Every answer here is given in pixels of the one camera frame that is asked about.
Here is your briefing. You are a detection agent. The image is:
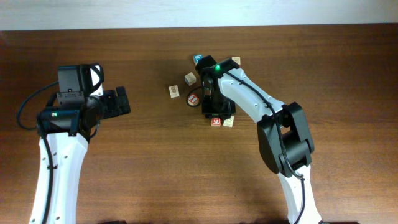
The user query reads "red letter E block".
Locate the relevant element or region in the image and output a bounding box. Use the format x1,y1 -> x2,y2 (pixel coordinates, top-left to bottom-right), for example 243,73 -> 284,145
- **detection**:
211,118 -> 222,126

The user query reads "red letter I block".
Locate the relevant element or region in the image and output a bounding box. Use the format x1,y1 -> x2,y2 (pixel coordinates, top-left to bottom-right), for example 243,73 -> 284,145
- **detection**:
187,94 -> 200,106

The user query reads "plain wooden drawing block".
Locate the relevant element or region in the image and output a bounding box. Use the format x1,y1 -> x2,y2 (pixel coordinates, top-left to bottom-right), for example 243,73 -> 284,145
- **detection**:
223,116 -> 234,128

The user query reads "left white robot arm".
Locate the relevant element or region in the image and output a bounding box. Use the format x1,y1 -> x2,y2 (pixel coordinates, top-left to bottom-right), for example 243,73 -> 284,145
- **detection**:
29,63 -> 131,223

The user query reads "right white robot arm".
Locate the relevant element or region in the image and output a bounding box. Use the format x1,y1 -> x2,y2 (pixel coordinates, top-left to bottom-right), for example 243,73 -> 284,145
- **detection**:
195,55 -> 323,223

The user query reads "blue number five block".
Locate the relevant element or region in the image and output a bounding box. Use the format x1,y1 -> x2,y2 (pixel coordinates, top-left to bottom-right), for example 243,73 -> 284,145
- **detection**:
184,72 -> 197,86

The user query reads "yellow snake wooden block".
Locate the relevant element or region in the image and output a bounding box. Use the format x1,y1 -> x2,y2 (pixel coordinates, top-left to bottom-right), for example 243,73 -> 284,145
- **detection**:
169,85 -> 180,98

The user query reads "blue top leaf block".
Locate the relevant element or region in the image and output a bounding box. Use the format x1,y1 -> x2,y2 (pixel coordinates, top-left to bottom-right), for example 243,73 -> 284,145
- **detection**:
193,54 -> 203,65

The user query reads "red framed far block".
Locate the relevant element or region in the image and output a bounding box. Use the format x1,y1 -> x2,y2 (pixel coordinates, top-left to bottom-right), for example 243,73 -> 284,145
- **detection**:
231,57 -> 241,65

